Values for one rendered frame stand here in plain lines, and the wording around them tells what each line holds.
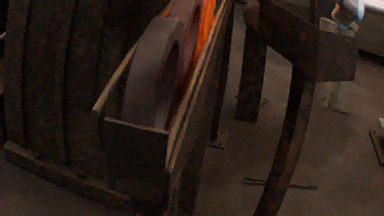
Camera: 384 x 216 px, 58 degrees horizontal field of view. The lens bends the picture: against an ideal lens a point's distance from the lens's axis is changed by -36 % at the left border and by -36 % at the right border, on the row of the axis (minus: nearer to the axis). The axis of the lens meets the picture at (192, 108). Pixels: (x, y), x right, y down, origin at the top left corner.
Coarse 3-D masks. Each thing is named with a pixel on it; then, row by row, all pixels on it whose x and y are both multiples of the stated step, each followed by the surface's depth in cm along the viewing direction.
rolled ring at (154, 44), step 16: (144, 32) 55; (160, 32) 55; (176, 32) 59; (144, 48) 54; (160, 48) 54; (176, 48) 65; (144, 64) 53; (160, 64) 53; (176, 64) 67; (128, 80) 53; (144, 80) 53; (160, 80) 55; (176, 80) 69; (128, 96) 53; (144, 96) 53; (160, 96) 68; (128, 112) 54; (144, 112) 53; (160, 112) 68; (160, 128) 66
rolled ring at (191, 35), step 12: (180, 0) 71; (192, 0) 71; (180, 12) 69; (192, 12) 70; (192, 24) 84; (192, 36) 84; (192, 48) 84; (192, 60) 84; (180, 72) 72; (180, 84) 74
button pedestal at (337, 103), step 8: (352, 24) 208; (344, 32) 221; (352, 32) 217; (336, 88) 243; (344, 88) 233; (336, 96) 240; (344, 96) 235; (336, 104) 239; (344, 104) 246; (344, 112) 235
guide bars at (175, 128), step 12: (216, 12) 104; (216, 24) 97; (204, 48) 84; (204, 60) 81; (192, 72) 76; (192, 84) 73; (180, 108) 67; (180, 120) 65; (168, 144) 60; (168, 156) 58
